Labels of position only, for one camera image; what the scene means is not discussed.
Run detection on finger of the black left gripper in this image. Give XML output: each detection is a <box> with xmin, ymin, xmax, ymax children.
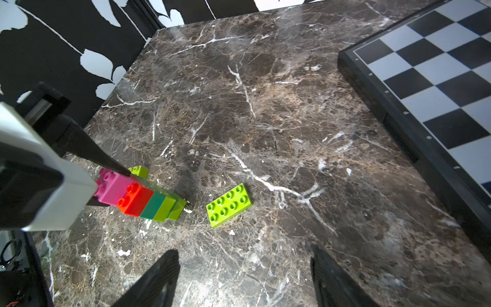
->
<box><xmin>40</xmin><ymin>115</ymin><xmax>131</xmax><ymax>177</ymax></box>

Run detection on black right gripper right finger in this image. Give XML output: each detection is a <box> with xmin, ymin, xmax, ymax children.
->
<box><xmin>311</xmin><ymin>245</ymin><xmax>378</xmax><ymax>307</ymax></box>

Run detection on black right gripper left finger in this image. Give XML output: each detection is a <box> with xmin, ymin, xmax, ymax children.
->
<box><xmin>113</xmin><ymin>249</ymin><xmax>180</xmax><ymax>307</ymax></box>

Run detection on pink 2x2 lego brick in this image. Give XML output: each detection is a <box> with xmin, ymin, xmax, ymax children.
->
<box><xmin>94</xmin><ymin>168</ymin><xmax>134</xmax><ymax>206</ymax></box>

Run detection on lime green lego stack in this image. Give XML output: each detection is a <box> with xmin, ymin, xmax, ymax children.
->
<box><xmin>153</xmin><ymin>188</ymin><xmax>187</xmax><ymax>222</ymax></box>

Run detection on red lego brick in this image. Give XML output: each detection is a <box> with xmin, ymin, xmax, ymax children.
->
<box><xmin>116</xmin><ymin>182</ymin><xmax>153</xmax><ymax>217</ymax></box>

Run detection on lime 2x4 lego brick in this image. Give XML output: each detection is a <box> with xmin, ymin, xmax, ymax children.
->
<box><xmin>206</xmin><ymin>184</ymin><xmax>252</xmax><ymax>228</ymax></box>

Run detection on dark green 2x4 lego brick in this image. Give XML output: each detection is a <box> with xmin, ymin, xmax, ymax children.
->
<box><xmin>140</xmin><ymin>192</ymin><xmax>166</xmax><ymax>220</ymax></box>

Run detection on lime 2x2 lego brick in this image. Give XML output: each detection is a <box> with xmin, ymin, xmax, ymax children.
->
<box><xmin>129</xmin><ymin>166</ymin><xmax>149</xmax><ymax>179</ymax></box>

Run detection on black and white chessboard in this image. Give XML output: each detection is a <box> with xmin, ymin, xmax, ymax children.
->
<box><xmin>338</xmin><ymin>0</ymin><xmax>490</xmax><ymax>259</ymax></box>

